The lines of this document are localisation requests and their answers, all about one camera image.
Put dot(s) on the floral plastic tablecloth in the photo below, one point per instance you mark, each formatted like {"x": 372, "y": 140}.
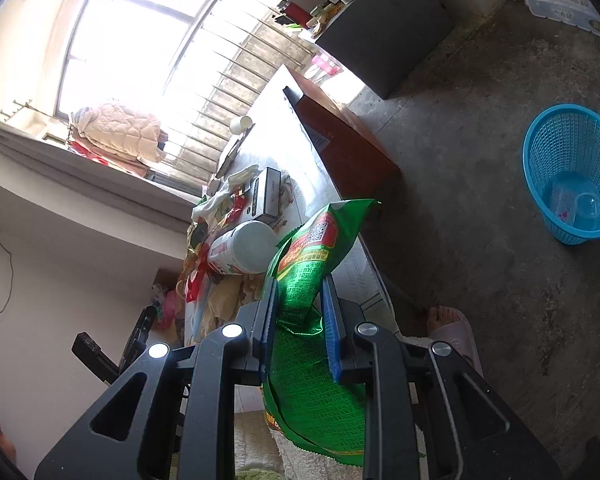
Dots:
{"x": 310, "y": 180}

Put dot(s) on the small white box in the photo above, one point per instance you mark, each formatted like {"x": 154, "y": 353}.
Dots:
{"x": 242, "y": 175}

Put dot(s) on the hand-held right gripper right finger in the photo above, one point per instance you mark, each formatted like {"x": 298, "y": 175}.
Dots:
{"x": 332, "y": 330}

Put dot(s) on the beige quilted blanket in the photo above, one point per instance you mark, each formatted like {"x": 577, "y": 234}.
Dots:
{"x": 120, "y": 132}

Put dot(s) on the blue plastic mesh basket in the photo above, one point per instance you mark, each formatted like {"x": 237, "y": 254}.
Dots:
{"x": 555, "y": 135}

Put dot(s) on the black chair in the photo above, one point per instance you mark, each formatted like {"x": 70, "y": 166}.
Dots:
{"x": 92, "y": 355}

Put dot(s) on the dark cabinet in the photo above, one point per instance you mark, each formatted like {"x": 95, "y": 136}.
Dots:
{"x": 380, "y": 35}

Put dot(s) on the white canister red label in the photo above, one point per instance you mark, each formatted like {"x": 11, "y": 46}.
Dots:
{"x": 240, "y": 247}

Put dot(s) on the person's foot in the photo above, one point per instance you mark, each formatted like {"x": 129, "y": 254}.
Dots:
{"x": 442, "y": 317}

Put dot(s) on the red container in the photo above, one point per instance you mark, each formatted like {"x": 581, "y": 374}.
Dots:
{"x": 297, "y": 11}

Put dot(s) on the pink bottles pack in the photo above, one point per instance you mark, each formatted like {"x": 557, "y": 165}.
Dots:
{"x": 325, "y": 66}

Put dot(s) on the red-brown wooden table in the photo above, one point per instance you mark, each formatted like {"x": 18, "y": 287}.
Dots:
{"x": 340, "y": 145}

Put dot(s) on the pink slipper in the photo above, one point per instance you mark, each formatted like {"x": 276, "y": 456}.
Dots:
{"x": 462, "y": 342}

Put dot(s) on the tissue paper pack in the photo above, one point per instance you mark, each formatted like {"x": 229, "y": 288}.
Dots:
{"x": 565, "y": 7}

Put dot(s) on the silver black box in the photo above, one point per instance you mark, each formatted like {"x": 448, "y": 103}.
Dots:
{"x": 265, "y": 195}

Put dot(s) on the flat cardboard piece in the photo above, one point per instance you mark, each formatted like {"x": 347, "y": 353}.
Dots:
{"x": 228, "y": 157}

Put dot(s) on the clear plastic container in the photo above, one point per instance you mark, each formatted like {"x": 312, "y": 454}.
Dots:
{"x": 562, "y": 200}

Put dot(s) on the white plastic bag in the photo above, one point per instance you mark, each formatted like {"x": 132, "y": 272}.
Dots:
{"x": 212, "y": 205}

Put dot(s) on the window metal grille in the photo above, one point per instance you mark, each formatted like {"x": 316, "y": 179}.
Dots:
{"x": 240, "y": 70}

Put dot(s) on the cardboard box with pink bags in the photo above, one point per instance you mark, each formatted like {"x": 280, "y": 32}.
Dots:
{"x": 169, "y": 305}

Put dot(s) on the white paper cup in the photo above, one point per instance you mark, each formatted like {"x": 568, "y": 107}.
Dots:
{"x": 241, "y": 124}

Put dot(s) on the clear plastic cup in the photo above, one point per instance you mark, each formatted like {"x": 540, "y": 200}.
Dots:
{"x": 588, "y": 208}

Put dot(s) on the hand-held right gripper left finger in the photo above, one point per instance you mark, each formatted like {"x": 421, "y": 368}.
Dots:
{"x": 269, "y": 330}

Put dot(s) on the green snack bag red label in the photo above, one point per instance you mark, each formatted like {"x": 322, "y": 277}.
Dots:
{"x": 305, "y": 280}

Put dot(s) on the red snack packet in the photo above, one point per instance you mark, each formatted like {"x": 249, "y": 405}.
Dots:
{"x": 196, "y": 280}

